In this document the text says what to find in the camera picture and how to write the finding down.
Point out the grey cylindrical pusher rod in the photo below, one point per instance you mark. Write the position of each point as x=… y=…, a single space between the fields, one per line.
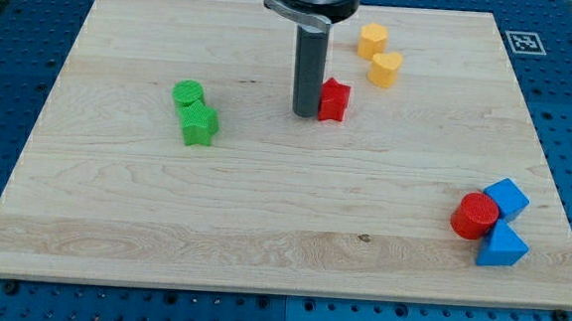
x=310 y=58

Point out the red star block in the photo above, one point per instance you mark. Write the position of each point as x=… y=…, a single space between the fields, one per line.
x=335 y=97

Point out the yellow heart block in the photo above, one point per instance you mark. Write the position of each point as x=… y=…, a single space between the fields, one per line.
x=384 y=68

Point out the green star block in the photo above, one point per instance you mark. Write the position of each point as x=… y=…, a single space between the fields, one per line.
x=199 y=123

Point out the yellow hexagon block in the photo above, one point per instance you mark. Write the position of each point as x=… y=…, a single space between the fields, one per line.
x=373 y=40

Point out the green cylinder block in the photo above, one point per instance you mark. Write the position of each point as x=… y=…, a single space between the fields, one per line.
x=187 y=92

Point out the light wooden board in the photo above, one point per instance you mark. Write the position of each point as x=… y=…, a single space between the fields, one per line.
x=107 y=192

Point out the white fiducial marker tag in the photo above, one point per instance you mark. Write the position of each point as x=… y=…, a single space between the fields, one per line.
x=525 y=43

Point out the red cylinder block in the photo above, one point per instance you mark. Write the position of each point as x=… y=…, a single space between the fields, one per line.
x=474 y=216

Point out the blue cube block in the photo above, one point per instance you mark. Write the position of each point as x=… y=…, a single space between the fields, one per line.
x=508 y=197

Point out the blue triangle block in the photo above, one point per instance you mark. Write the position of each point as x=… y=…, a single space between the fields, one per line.
x=502 y=246

